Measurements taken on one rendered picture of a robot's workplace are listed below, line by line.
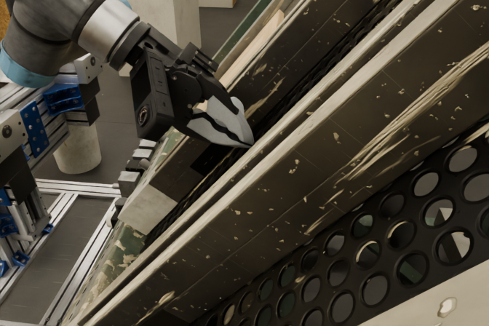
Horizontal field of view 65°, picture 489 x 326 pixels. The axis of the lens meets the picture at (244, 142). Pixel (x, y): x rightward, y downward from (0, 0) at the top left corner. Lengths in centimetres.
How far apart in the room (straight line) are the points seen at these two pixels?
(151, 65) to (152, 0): 308
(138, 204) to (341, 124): 59
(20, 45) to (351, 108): 44
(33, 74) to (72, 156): 198
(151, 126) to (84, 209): 160
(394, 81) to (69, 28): 38
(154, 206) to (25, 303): 104
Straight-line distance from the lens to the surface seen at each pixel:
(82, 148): 254
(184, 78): 49
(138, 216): 82
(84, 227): 193
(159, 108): 44
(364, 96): 25
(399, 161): 28
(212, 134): 53
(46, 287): 176
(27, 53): 58
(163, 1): 353
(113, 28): 50
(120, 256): 81
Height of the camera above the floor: 149
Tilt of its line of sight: 33 degrees down
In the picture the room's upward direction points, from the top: straight up
